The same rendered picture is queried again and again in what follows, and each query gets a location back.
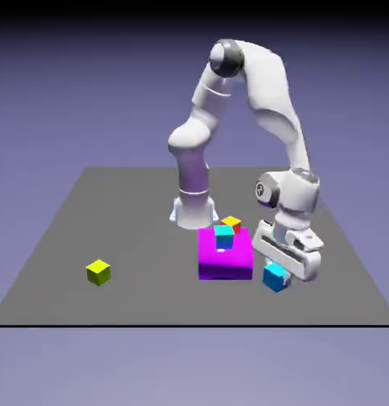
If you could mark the large magenta box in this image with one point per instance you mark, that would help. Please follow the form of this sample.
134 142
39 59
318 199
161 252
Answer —
225 258

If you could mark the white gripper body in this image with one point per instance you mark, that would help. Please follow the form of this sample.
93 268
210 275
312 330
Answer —
286 257

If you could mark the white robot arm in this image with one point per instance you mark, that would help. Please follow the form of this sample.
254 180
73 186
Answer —
270 95

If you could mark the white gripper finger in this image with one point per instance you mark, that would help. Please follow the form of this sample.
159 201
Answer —
269 262
287 279

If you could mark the small yellow cube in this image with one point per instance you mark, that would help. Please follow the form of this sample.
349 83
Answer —
98 272

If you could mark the small blue cube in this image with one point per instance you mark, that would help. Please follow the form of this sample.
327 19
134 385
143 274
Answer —
274 278
224 238

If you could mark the small orange cube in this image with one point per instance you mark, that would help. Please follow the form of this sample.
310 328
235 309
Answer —
233 222

